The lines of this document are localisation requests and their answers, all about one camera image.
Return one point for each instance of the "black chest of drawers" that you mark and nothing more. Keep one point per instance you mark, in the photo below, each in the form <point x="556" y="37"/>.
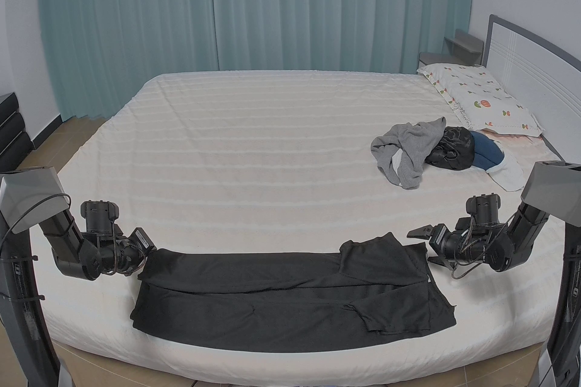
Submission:
<point x="11" y="131"/>

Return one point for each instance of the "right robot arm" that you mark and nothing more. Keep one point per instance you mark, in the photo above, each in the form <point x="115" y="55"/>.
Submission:
<point x="553" y="190"/>

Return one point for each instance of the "white printed pillow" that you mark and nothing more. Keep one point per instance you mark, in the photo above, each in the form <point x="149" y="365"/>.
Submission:
<point x="483" y="101"/>

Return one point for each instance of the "grey garment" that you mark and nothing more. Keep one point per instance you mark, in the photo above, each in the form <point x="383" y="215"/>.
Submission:
<point x="408" y="149"/>

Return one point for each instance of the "black T-shirt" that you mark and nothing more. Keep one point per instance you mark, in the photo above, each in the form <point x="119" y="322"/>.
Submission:
<point x="272" y="299"/>

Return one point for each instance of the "white garment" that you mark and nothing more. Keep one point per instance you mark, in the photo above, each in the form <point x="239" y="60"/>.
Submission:
<point x="510" y="176"/>

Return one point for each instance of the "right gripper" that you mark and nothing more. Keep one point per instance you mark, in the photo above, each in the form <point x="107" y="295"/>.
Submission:
<point x="454" y="245"/>

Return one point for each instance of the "dark blue garment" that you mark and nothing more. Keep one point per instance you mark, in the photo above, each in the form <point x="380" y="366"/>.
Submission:
<point x="488" y="151"/>

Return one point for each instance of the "bed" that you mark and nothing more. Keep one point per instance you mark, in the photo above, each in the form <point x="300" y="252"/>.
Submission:
<point x="249" y="140"/>

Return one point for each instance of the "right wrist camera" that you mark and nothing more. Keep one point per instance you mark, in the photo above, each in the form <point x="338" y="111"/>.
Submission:
<point x="464" y="225"/>

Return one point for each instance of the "black shiny garment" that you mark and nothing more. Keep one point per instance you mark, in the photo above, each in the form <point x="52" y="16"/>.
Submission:
<point x="451" y="149"/>

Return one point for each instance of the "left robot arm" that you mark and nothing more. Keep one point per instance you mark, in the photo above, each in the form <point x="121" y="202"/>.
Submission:
<point x="68" y="244"/>

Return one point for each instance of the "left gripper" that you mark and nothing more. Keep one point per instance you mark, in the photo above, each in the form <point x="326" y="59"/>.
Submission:
<point x="134" y="251"/>

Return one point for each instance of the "grey bedside table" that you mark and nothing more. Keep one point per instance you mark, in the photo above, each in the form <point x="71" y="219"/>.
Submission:
<point x="463" y="46"/>

